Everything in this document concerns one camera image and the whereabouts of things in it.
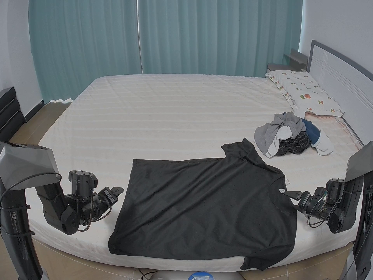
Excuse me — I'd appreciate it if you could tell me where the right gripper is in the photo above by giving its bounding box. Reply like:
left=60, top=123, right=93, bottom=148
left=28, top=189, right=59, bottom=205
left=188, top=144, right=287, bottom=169
left=281, top=190, right=320, bottom=219

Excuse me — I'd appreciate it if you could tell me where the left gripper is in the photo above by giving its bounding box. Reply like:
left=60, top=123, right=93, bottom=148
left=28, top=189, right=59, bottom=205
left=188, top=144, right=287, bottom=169
left=93, top=187, right=125, bottom=215

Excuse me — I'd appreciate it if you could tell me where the black cable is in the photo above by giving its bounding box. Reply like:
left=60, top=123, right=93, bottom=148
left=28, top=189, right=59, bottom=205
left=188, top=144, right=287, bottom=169
left=0, top=172, right=62, bottom=204

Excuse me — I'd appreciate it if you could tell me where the black chest of drawers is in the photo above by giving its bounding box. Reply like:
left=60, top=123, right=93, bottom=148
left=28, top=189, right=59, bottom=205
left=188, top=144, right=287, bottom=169
left=0, top=87, right=25, bottom=143

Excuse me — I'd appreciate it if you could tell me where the grey bedside table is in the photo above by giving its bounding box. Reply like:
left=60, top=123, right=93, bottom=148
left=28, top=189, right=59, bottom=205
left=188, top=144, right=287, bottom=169
left=267, top=48, right=309, bottom=72

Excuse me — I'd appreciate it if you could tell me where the blue-green curtain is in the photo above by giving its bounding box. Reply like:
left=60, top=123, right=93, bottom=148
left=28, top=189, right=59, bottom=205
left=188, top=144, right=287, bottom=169
left=29, top=0, right=142, bottom=104
left=137, top=0, right=304, bottom=78

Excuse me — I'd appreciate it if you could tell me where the black T-shirt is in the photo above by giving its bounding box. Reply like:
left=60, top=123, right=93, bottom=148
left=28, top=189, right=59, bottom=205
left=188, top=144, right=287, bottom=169
left=108, top=138, right=298, bottom=271

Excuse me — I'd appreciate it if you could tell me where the white printed pillow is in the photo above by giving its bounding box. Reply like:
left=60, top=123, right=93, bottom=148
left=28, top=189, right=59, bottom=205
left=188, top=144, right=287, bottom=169
left=265, top=69, right=344, bottom=118

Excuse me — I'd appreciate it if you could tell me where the bed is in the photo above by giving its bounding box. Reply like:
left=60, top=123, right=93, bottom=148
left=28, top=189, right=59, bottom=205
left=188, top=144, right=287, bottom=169
left=28, top=40, right=373, bottom=273

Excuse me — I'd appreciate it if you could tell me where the pile of clothes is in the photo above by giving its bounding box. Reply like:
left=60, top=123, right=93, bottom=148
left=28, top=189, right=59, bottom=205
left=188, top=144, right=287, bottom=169
left=254, top=112, right=334, bottom=159

